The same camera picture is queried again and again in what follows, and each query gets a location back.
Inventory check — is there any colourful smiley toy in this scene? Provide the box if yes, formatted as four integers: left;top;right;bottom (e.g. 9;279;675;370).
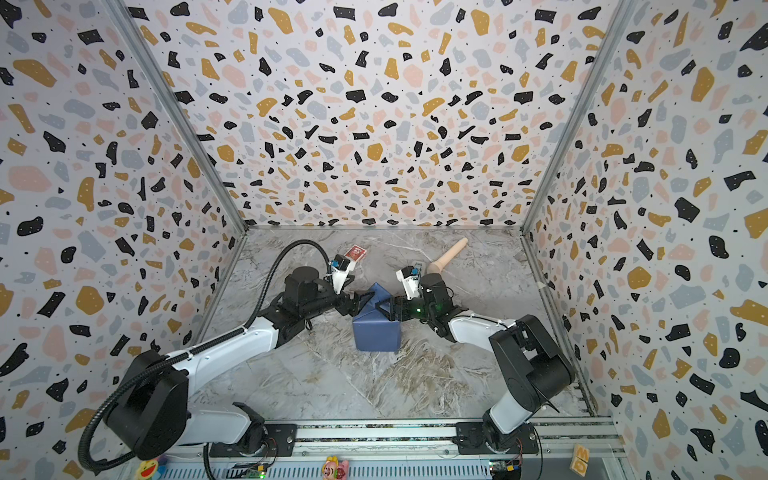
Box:
133;456;167;480

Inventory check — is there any wooden letter block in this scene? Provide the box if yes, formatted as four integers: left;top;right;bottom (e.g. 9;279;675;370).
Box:
570;444;590;478

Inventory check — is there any beige microphone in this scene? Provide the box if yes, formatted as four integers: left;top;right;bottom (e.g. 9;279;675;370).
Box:
426;237;469;274

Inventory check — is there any pink yellow figure toy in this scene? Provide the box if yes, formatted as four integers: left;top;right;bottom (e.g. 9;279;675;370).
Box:
322;456;349;480

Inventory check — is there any red playing card box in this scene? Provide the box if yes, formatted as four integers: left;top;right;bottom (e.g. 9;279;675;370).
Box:
345;245;367;262

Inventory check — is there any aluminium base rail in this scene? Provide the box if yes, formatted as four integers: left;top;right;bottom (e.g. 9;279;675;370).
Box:
116;417;634;479

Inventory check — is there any aluminium left corner post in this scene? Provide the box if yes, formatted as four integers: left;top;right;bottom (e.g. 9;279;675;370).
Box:
102;1;248;235

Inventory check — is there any aluminium right corner post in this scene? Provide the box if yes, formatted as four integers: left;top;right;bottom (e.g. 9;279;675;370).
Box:
520;0;638;235

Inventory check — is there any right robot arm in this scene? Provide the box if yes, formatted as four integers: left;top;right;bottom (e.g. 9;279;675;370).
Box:
376;273;575;454

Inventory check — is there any blue wrapping paper sheet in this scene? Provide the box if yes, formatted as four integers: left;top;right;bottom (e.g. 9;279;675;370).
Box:
352;283;402;352

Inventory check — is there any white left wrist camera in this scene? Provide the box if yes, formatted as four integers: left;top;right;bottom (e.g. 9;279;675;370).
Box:
330;254;356;294

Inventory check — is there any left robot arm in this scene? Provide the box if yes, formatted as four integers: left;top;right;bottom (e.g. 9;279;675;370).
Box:
104;267;375;460

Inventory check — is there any black corrugated left cable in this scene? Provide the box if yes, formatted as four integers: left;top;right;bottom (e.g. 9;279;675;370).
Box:
77;239;331;472

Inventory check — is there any aluminium corner post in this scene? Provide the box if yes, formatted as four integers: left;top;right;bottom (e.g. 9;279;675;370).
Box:
102;1;248;235
520;0;638;235

